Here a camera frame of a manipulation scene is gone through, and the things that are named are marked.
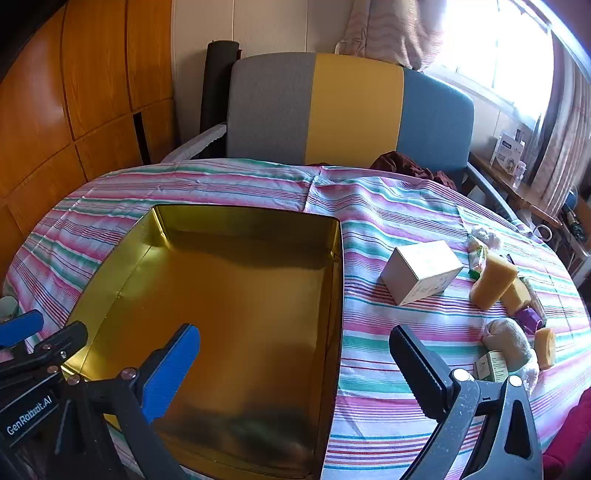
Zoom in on yellow sponge block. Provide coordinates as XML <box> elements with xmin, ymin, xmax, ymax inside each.
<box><xmin>470</xmin><ymin>251</ymin><xmax>519</xmax><ymax>311</ymax></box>
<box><xmin>501</xmin><ymin>277</ymin><xmax>532</xmax><ymax>315</ymax></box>
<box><xmin>534</xmin><ymin>328</ymin><xmax>557</xmax><ymax>370</ymax></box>

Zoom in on striped tablecloth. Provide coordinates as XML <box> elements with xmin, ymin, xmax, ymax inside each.
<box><xmin>2</xmin><ymin>158</ymin><xmax>591</xmax><ymax>480</ymax></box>

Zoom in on gold rectangular tin box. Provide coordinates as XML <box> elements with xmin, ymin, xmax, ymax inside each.
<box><xmin>60</xmin><ymin>204</ymin><xmax>345</xmax><ymax>480</ymax></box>

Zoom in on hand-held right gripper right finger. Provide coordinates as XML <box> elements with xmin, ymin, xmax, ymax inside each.
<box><xmin>389</xmin><ymin>324</ymin><xmax>544</xmax><ymax>480</ymax></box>

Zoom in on small green beige box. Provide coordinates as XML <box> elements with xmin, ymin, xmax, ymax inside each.
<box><xmin>473</xmin><ymin>351</ymin><xmax>509</xmax><ymax>381</ymax></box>

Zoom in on white printed carton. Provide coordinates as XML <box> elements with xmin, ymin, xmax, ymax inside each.
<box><xmin>489</xmin><ymin>130</ymin><xmax>527</xmax><ymax>174</ymax></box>

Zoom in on grey yellow blue armchair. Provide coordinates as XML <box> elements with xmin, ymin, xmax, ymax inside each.
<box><xmin>159</xmin><ymin>52</ymin><xmax>532</xmax><ymax>232</ymax></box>

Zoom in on black rolled mat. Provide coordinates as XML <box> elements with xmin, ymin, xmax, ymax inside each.
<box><xmin>199</xmin><ymin>41</ymin><xmax>241</xmax><ymax>160</ymax></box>

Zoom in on wooden side table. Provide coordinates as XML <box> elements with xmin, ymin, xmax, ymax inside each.
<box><xmin>468</xmin><ymin>152</ymin><xmax>561</xmax><ymax>227</ymax></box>

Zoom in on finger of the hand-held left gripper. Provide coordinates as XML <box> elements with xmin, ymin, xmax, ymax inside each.
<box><xmin>0</xmin><ymin>320</ymin><xmax>89</xmax><ymax>385</ymax></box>
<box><xmin>0</xmin><ymin>310</ymin><xmax>45</xmax><ymax>352</ymax></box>

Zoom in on bright window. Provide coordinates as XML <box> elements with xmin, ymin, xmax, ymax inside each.
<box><xmin>425</xmin><ymin>0</ymin><xmax>555</xmax><ymax>121</ymax></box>

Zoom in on person's red clothing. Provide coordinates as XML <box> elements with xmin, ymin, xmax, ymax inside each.
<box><xmin>542</xmin><ymin>388</ymin><xmax>591</xmax><ymax>480</ymax></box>

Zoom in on dark red cloth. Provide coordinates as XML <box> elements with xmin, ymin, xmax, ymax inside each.
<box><xmin>369</xmin><ymin>151</ymin><xmax>458</xmax><ymax>188</ymax></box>

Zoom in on white cardboard box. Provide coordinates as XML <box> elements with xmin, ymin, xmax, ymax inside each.
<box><xmin>379</xmin><ymin>240</ymin><xmax>464</xmax><ymax>306</ymax></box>

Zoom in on green edged snack packet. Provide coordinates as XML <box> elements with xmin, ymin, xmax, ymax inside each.
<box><xmin>466</xmin><ymin>235</ymin><xmax>490</xmax><ymax>280</ymax></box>

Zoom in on purple snack packet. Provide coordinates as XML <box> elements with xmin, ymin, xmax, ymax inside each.
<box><xmin>516</xmin><ymin>305</ymin><xmax>542</xmax><ymax>335</ymax></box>

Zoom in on wooden wardrobe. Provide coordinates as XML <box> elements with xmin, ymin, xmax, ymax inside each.
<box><xmin>0</xmin><ymin>0</ymin><xmax>178</xmax><ymax>278</ymax></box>

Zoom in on pink patterned curtain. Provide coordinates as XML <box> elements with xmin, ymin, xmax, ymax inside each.
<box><xmin>526</xmin><ymin>28</ymin><xmax>591</xmax><ymax>217</ymax></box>
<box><xmin>339</xmin><ymin>0</ymin><xmax>444</xmax><ymax>70</ymax></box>

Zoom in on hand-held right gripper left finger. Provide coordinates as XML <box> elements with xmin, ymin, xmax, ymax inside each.
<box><xmin>54</xmin><ymin>323</ymin><xmax>201</xmax><ymax>480</ymax></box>

